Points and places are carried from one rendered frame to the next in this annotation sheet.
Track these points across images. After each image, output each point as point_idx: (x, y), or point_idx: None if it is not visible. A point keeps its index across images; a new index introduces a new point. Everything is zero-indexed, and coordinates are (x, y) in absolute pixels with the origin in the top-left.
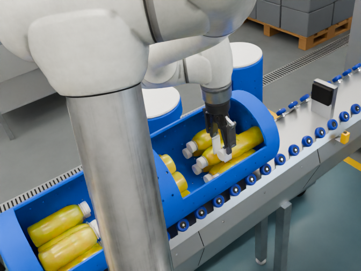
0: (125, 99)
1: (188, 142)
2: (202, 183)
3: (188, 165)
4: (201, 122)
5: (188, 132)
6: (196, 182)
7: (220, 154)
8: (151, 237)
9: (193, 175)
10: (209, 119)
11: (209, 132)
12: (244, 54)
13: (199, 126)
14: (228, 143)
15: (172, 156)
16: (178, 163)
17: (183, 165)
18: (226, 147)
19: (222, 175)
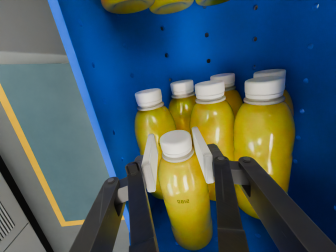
0: None
1: (279, 84)
2: (195, 78)
3: (247, 71)
4: (326, 160)
5: (323, 113)
6: (206, 68)
7: (174, 139)
8: None
9: (223, 71)
10: (278, 227)
11: (238, 167)
12: None
13: (317, 148)
14: (110, 193)
15: (292, 38)
16: (265, 51)
17: (254, 61)
18: (126, 172)
19: (83, 100)
